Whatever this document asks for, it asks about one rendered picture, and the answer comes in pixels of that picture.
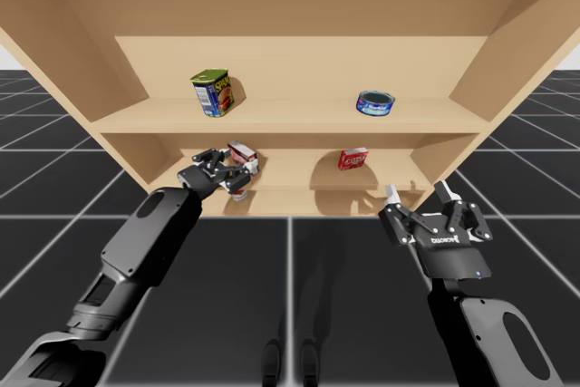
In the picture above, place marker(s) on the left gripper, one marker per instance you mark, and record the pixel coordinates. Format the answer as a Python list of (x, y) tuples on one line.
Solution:
[(201, 178)]

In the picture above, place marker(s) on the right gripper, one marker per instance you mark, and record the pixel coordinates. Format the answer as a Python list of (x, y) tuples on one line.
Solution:
[(451, 255)]

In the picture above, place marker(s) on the red and white carton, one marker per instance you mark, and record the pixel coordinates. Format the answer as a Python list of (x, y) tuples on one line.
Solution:
[(244, 155)]

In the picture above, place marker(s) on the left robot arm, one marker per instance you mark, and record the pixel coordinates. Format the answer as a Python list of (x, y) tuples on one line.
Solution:
[(136, 242)]

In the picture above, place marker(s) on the green and blue rectangular can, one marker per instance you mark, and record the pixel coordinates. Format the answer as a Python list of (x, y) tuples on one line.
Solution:
[(213, 94)]

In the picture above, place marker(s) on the blue flat can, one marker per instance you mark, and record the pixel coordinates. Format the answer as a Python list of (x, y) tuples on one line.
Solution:
[(375, 104)]

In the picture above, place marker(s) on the pale wooden shelf unit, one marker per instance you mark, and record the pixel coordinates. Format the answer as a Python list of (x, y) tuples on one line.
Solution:
[(299, 6)]

